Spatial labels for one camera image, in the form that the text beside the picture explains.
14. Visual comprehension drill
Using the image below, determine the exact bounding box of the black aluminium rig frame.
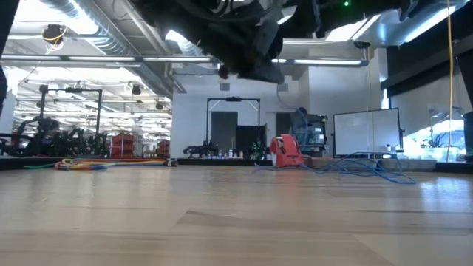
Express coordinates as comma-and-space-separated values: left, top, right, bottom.
0, 157, 473, 174

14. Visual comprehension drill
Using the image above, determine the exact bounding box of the black robot workstation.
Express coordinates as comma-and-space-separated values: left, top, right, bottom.
0, 83, 112, 158

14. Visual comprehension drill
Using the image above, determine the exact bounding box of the white board on stand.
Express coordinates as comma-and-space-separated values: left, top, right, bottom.
332, 107, 404, 159

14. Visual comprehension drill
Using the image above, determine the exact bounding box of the grey door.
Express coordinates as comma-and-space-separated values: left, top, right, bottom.
210, 111, 239, 156

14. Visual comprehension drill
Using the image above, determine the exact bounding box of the long light bar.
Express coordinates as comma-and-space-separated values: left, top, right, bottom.
0, 54, 370, 68

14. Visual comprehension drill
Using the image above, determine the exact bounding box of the black ceiling cord reel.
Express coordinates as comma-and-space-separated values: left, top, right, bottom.
41, 24, 68, 46

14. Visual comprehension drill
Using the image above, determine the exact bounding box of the black camera gantry frame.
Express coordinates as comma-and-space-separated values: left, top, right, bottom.
205, 96, 262, 158

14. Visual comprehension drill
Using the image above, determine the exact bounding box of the silver ventilation duct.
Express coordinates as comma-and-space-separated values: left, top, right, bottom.
40, 0, 186, 99

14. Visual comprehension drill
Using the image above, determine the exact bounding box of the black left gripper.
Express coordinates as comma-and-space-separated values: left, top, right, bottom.
217, 20, 285, 84

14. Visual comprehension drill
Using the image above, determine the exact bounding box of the yellow cord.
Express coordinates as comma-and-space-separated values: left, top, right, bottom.
445, 0, 455, 163

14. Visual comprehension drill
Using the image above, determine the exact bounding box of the blue ethernet cable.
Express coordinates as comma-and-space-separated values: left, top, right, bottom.
253, 83, 417, 185

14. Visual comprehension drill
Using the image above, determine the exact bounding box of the red shelf cart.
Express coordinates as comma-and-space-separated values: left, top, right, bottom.
157, 139, 171, 158
110, 132, 138, 158

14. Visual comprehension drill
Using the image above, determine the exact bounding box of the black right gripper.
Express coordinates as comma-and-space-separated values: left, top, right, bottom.
291, 0, 348, 38

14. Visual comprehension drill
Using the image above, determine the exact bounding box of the multicolour wire harness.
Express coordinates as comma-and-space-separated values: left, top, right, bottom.
24, 157, 179, 171

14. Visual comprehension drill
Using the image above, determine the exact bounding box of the red tape measure box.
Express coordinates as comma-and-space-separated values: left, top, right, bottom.
269, 134, 306, 169

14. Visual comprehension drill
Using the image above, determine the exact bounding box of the grey plastic tool case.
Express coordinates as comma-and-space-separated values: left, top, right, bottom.
304, 157, 438, 172

